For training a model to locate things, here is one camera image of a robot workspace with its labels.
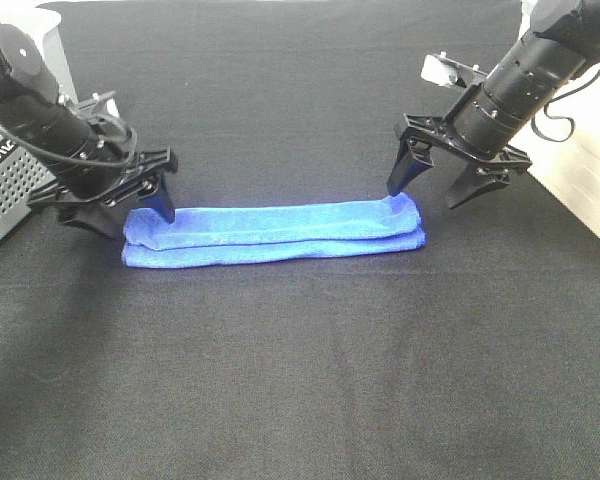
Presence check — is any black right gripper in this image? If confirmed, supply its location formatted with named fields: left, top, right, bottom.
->
left=386, top=114, right=532, bottom=209

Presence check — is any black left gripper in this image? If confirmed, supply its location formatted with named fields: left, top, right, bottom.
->
left=27, top=148, right=178, bottom=239

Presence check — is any blue microfiber towel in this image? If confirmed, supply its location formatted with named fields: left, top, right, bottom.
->
left=122, top=194, right=426, bottom=269

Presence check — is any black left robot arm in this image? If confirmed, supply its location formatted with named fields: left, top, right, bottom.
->
left=0, top=23, right=178, bottom=238

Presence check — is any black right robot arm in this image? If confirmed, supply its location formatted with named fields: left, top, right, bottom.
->
left=387, top=1, right=600, bottom=208

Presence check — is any grey perforated plastic basket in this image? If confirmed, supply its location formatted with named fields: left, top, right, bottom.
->
left=0, top=1, right=77, bottom=241

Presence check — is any white plastic storage bin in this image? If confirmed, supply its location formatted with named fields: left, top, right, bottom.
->
left=509, top=0, right=600, bottom=259

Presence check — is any black table cover cloth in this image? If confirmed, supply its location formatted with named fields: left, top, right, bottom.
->
left=0, top=1, right=600, bottom=479

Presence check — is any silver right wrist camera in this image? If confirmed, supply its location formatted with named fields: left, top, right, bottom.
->
left=420, top=52, right=488, bottom=90

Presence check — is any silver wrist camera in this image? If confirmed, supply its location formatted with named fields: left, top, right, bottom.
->
left=420, top=52, right=488, bottom=90
left=92, top=91, right=120, bottom=118

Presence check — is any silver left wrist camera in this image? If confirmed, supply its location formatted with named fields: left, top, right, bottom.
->
left=92, top=91, right=120, bottom=118

